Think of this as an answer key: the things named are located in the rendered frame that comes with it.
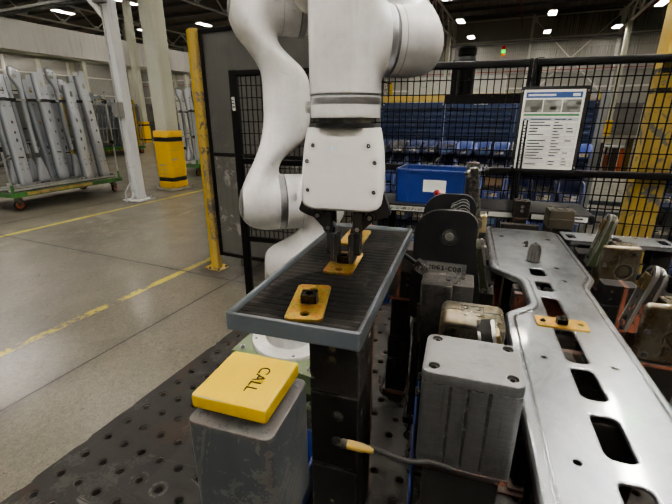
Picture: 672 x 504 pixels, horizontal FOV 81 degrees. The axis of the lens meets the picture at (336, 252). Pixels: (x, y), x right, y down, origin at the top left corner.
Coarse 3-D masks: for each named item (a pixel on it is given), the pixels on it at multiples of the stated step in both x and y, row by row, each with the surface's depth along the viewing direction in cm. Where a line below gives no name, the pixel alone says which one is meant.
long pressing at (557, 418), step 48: (528, 240) 117; (528, 288) 84; (576, 288) 85; (528, 336) 66; (576, 336) 66; (528, 384) 54; (624, 384) 54; (528, 432) 46; (576, 432) 46; (624, 432) 46; (576, 480) 40; (624, 480) 40
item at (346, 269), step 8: (344, 256) 53; (360, 256) 55; (328, 264) 52; (336, 264) 52; (344, 264) 52; (352, 264) 52; (328, 272) 50; (336, 272) 50; (344, 272) 50; (352, 272) 50
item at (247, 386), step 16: (240, 352) 33; (224, 368) 31; (240, 368) 31; (256, 368) 31; (272, 368) 31; (288, 368) 31; (208, 384) 29; (224, 384) 29; (240, 384) 29; (256, 384) 29; (272, 384) 29; (288, 384) 30; (192, 400) 29; (208, 400) 28; (224, 400) 28; (240, 400) 28; (256, 400) 28; (272, 400) 28; (240, 416) 27; (256, 416) 27
